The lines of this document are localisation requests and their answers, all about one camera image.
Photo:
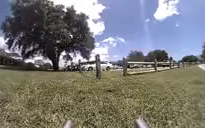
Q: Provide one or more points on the white car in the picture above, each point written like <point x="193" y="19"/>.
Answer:
<point x="105" y="66"/>

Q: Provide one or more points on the green grass lawn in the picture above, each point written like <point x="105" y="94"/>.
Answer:
<point x="100" y="96"/>

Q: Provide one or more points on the row of parked cars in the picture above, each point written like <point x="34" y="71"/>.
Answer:
<point x="146" y="65"/>

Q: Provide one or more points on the row of distant trees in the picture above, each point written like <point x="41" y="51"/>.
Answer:
<point x="150" y="55"/>

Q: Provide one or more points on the large dark green tree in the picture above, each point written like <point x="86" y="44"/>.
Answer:
<point x="46" y="30"/>

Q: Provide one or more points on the robot's own part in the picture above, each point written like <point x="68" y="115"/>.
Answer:
<point x="68" y="124"/>
<point x="141" y="123"/>

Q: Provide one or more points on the building with dark roof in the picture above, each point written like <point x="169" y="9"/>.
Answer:
<point x="3" y="57"/>

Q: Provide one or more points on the wooden post and rail fence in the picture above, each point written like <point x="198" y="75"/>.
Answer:
<point x="98" y="66"/>

